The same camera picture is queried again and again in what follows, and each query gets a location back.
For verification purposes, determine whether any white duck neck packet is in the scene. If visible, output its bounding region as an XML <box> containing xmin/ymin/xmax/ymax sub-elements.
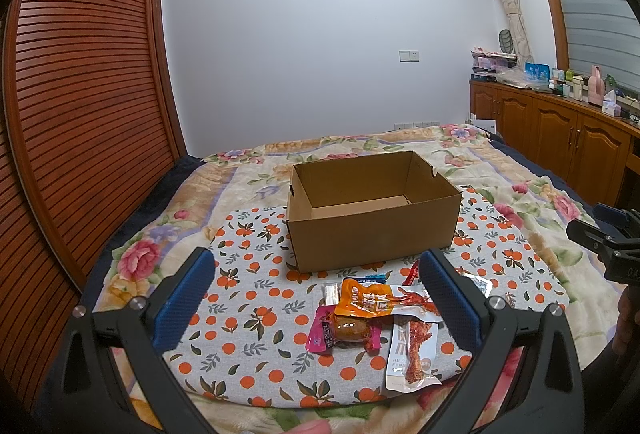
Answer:
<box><xmin>385</xmin><ymin>316</ymin><xmax>440</xmax><ymax>394</ymax></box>

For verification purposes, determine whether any blue foil candy wrapper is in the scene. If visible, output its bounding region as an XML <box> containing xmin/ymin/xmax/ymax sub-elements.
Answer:
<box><xmin>357</xmin><ymin>274</ymin><xmax>386</xmax><ymax>284</ymax></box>

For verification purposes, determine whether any orange chicken feet packet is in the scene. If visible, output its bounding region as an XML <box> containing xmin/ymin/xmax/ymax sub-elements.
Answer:
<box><xmin>334</xmin><ymin>279</ymin><xmax>442</xmax><ymax>322</ymax></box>

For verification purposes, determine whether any pink braised egg packet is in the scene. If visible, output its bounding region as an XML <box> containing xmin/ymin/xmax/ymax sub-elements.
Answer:
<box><xmin>305</xmin><ymin>305</ymin><xmax>387</xmax><ymax>354</ymax></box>

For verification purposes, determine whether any small clear cracker packet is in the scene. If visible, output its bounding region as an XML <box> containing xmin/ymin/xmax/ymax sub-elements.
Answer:
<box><xmin>323</xmin><ymin>282</ymin><xmax>341</xmax><ymax>306</ymax></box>

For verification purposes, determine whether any blue white snack pouch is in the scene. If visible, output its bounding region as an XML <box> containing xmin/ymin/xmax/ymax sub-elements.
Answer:
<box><xmin>458</xmin><ymin>269</ymin><xmax>494</xmax><ymax>298</ymax></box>

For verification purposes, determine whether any red white snack pouch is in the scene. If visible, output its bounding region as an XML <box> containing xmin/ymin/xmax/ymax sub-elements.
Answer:
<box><xmin>402</xmin><ymin>261</ymin><xmax>420</xmax><ymax>286</ymax></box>

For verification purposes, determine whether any person's right hand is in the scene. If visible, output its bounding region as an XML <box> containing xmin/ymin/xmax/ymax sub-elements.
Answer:
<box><xmin>612</xmin><ymin>286</ymin><xmax>639</xmax><ymax>356</ymax></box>

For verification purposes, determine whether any person's left hand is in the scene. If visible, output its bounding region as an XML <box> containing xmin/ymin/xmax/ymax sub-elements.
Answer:
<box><xmin>283</xmin><ymin>419</ymin><xmax>332</xmax><ymax>434</ymax></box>

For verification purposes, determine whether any wooden sideboard cabinet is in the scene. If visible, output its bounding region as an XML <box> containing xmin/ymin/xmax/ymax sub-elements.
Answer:
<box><xmin>470</xmin><ymin>80</ymin><xmax>639</xmax><ymax>210</ymax></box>

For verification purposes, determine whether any tissue box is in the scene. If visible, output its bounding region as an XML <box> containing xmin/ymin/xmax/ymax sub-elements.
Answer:
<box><xmin>602</xmin><ymin>90</ymin><xmax>622</xmax><ymax>118</ymax></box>

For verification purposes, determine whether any pink bottle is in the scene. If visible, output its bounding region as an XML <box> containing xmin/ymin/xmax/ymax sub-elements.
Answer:
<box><xmin>588</xmin><ymin>64</ymin><xmax>605</xmax><ymax>107</ymax></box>

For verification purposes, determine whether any orange print white cloth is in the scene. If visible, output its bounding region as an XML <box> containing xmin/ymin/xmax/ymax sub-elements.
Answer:
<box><xmin>167</xmin><ymin>187</ymin><xmax>571</xmax><ymax>410</ymax></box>

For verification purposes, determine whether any blue box on cabinet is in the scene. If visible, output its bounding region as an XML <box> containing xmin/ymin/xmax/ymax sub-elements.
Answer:
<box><xmin>524</xmin><ymin>61</ymin><xmax>550</xmax><ymax>84</ymax></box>

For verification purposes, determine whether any window roller blind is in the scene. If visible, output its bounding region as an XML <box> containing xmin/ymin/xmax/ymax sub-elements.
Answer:
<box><xmin>560</xmin><ymin>0</ymin><xmax>640</xmax><ymax>93</ymax></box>

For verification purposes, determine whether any brown cardboard box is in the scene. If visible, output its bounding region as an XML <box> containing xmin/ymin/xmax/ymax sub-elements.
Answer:
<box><xmin>286</xmin><ymin>150</ymin><xmax>462</xmax><ymax>272</ymax></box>

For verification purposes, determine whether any louvered wooden wardrobe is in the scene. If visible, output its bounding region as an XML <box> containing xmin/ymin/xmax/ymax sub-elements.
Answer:
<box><xmin>1</xmin><ymin>0</ymin><xmax>186</xmax><ymax>410</ymax></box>

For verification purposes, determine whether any white wall switch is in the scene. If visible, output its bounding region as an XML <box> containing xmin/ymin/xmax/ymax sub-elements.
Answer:
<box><xmin>398</xmin><ymin>50</ymin><xmax>420</xmax><ymax>62</ymax></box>

